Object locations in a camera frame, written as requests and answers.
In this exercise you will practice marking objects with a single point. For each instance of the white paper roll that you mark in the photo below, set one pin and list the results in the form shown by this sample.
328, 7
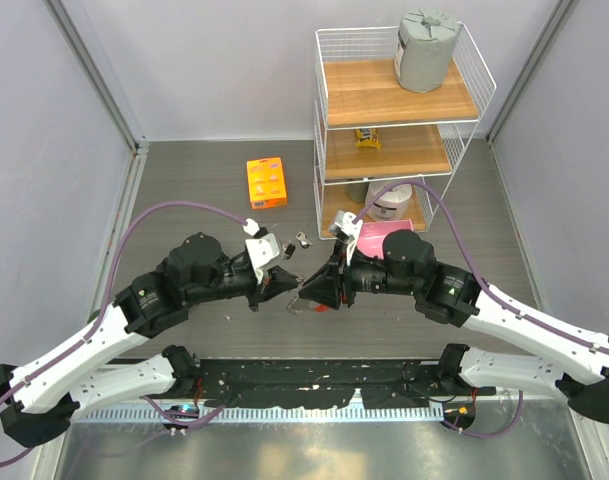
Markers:
392, 205

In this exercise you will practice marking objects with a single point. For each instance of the grey can on shelf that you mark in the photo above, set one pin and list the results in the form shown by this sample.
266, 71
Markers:
357, 192

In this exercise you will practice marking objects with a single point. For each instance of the yellow snack packet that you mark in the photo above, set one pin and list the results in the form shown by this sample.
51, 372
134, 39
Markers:
367, 138

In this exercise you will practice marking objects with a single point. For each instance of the white slotted cable duct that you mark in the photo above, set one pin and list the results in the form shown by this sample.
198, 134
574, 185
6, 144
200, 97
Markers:
140, 413

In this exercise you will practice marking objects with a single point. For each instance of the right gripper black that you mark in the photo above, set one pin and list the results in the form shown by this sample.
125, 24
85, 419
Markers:
323, 287

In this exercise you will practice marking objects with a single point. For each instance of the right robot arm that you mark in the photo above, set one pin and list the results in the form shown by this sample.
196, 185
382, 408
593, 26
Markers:
558, 359

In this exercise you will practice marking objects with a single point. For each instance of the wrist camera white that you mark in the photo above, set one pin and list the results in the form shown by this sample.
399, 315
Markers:
346, 228
263, 249

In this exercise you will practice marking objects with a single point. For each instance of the white wire shelf rack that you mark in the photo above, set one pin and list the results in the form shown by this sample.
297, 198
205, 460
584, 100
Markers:
422, 135

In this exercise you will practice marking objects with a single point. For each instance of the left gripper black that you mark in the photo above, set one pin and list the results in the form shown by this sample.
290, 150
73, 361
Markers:
275, 281

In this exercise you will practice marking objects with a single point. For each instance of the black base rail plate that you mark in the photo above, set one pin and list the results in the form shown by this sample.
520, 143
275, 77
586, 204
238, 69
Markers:
324, 384

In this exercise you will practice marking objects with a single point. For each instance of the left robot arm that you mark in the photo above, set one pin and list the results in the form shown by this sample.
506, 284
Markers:
45, 396

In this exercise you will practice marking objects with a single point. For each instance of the orange cardboard box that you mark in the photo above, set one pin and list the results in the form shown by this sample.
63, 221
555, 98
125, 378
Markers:
266, 183

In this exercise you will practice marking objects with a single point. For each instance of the black tag key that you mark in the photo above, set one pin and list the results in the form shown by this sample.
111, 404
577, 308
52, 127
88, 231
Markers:
288, 250

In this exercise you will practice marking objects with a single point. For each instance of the metal keyring holder red grip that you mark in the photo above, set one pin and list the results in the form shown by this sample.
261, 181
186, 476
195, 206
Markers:
299, 306

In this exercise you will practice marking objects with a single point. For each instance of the grey wrapped paper roll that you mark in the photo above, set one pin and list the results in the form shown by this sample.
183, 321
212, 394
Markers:
426, 41

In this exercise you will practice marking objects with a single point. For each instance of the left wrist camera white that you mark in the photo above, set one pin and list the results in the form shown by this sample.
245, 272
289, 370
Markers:
263, 249

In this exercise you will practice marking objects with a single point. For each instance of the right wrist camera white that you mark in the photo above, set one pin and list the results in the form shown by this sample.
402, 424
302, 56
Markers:
346, 228

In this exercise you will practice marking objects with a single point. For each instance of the pink open box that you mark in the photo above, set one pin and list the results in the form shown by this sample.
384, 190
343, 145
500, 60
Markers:
372, 235

